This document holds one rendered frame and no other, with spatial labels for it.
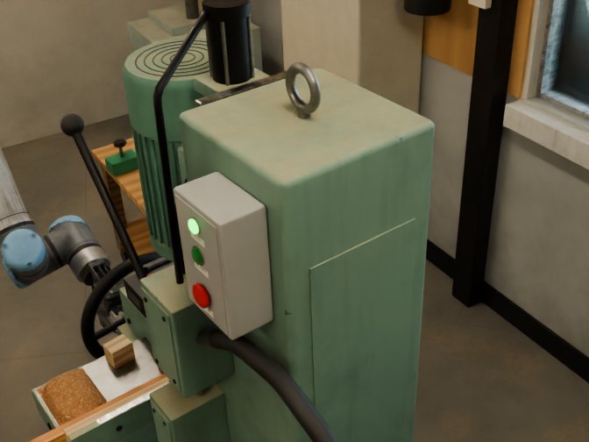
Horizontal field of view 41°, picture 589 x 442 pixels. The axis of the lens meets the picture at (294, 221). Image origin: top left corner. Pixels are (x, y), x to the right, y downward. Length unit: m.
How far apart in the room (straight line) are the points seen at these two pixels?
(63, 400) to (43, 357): 1.55
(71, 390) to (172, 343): 0.46
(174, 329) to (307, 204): 0.27
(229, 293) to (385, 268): 0.21
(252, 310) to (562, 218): 1.83
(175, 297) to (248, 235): 0.21
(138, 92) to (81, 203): 2.71
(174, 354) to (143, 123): 0.33
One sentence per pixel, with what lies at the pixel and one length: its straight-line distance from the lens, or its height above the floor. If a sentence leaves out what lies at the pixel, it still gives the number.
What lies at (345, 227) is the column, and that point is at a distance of 0.87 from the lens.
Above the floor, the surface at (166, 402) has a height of 1.08.
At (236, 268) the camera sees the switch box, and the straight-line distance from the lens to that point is 0.84.
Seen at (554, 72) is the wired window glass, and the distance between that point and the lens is 2.58.
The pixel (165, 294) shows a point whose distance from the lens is 1.01.
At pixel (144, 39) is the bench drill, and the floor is 0.68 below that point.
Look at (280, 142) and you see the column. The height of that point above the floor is 1.52.
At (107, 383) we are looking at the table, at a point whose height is 0.90.
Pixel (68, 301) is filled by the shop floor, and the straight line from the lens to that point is 3.21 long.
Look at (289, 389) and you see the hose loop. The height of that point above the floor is 1.29.
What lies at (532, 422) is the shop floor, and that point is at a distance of 2.66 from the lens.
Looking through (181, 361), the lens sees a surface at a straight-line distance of 1.04.
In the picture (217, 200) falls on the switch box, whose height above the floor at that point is 1.48.
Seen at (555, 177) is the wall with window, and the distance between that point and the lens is 2.58.
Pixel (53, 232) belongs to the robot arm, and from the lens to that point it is 2.02.
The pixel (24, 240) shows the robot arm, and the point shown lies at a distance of 1.86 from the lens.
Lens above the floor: 1.92
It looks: 34 degrees down
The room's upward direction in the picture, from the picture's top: 3 degrees counter-clockwise
